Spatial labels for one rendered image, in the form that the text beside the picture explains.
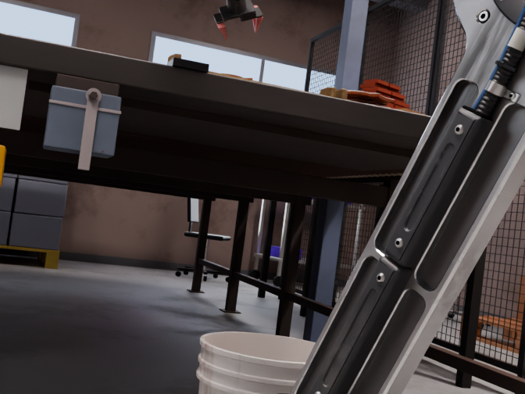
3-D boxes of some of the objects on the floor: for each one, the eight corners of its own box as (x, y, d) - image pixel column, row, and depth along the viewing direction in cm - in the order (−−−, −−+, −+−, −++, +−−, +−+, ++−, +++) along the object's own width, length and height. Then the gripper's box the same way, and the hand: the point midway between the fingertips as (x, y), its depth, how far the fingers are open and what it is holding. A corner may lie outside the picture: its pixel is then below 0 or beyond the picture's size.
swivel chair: (219, 277, 724) (229, 195, 728) (236, 284, 674) (248, 196, 677) (167, 273, 704) (179, 188, 707) (182, 279, 654) (194, 188, 657)
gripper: (215, 5, 207) (222, 48, 219) (260, -7, 209) (265, 36, 220) (209, -8, 211) (216, 35, 223) (254, -19, 213) (258, 24, 225)
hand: (241, 34), depth 221 cm, fingers open, 9 cm apart
